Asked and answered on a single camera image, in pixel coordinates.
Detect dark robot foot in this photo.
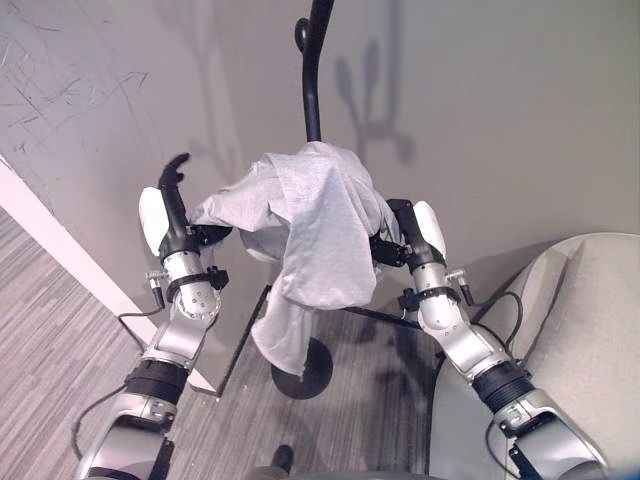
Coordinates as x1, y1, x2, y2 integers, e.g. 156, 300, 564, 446
273, 444, 295, 472

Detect light grey t-shirt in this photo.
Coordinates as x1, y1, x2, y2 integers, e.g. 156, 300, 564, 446
191, 141, 403, 377

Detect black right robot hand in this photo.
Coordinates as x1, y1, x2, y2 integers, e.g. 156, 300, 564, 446
370, 198, 449, 270

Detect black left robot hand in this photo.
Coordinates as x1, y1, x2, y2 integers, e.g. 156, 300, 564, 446
138, 152, 233, 261

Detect black clothes rack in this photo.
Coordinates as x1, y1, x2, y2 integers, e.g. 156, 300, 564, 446
269, 0, 337, 401

